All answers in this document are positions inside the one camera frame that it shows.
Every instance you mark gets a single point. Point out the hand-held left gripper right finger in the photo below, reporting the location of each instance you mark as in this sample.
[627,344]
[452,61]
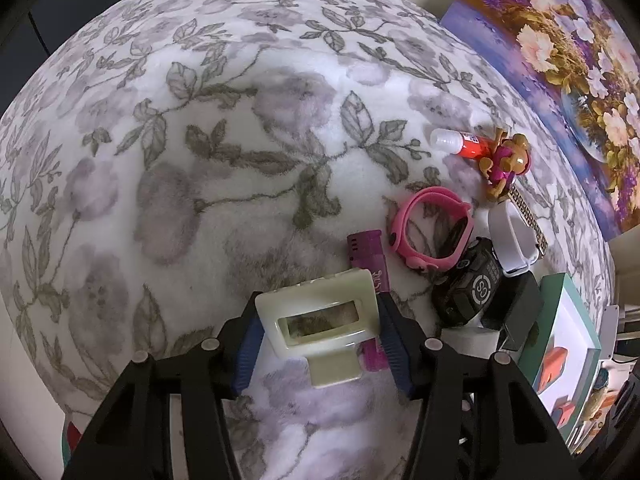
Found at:
[395,355]

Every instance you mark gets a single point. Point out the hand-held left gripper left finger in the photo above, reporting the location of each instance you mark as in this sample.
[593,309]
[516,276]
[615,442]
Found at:
[247,355]

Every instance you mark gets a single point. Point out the cream hair claw clip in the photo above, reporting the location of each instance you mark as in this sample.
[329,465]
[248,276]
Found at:
[300,300]

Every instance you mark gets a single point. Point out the purple lighter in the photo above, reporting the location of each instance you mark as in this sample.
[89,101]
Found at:
[367,255]

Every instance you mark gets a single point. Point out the pink watch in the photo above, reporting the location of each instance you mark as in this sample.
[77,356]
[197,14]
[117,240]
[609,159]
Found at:
[402,220]

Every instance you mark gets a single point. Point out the teal storage box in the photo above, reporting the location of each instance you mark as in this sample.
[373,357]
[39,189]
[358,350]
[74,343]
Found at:
[570,330]

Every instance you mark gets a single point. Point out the brown and magenta toy figure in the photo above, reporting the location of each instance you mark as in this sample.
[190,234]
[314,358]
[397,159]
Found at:
[505,165]

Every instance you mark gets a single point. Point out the black smart watch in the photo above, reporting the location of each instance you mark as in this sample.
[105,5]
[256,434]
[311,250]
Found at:
[470,285]

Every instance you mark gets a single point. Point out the dark green box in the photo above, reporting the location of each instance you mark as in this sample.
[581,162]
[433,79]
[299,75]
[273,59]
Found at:
[517,305]

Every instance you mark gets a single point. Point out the gold patterned lighter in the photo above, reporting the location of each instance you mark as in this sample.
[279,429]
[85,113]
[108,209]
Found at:
[530,215]

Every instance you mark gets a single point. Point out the white plastic device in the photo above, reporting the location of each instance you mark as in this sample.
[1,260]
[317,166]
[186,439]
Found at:
[609,327]

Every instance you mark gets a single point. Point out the orange glue bottle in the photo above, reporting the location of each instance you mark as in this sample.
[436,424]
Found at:
[472,146]

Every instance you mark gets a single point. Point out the floral painting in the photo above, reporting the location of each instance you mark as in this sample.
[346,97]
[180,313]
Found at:
[550,60]

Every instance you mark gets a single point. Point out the dark cabinet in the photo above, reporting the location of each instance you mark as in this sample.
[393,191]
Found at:
[55,5]

